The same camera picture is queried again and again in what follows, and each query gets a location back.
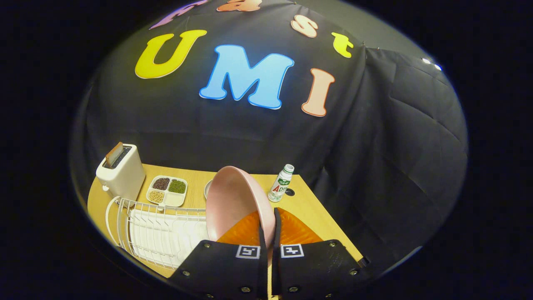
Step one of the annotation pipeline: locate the white toaster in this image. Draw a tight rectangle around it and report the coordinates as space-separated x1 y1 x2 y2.
96 144 146 205

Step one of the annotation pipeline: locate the white compartment tray with beans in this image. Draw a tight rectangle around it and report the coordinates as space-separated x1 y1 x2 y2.
146 175 188 208

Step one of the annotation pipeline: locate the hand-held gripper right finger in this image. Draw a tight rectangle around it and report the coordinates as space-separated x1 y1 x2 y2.
271 207 372 300

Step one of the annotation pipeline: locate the white wire dish rack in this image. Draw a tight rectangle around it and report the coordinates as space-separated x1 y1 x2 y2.
105 196 209 269

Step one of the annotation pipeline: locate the toast slice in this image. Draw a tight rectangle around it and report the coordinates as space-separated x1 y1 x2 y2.
105 142 124 166

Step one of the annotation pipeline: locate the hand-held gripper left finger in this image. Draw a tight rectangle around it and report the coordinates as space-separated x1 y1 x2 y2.
167 210 268 300

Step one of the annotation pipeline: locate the white drip tray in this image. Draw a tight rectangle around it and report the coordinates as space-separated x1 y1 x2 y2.
129 208 209 267

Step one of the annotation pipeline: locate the white green drink bottle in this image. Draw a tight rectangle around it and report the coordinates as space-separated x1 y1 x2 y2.
268 164 295 203

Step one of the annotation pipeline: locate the pink plate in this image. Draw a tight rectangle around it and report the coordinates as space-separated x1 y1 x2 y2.
206 166 276 247

